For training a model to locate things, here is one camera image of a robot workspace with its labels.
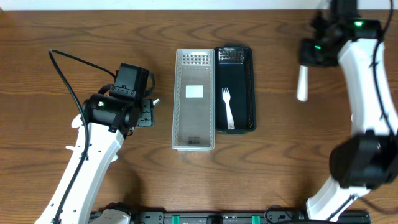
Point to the black aluminium rail with clips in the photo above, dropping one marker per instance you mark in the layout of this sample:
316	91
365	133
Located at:
121	213

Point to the white plastic fork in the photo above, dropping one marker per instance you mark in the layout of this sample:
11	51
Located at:
302	87
226	98

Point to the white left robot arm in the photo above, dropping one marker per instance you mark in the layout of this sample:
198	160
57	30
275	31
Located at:
103	126

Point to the clear white plastic basket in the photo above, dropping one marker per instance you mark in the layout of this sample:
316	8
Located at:
193	126

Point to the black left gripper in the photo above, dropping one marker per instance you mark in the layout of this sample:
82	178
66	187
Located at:
146	112

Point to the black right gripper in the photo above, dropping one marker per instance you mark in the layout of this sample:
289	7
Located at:
311	53

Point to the dark green plastic basket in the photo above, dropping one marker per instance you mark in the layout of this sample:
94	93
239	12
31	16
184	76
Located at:
234	70

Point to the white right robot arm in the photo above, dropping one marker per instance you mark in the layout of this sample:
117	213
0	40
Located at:
368	159

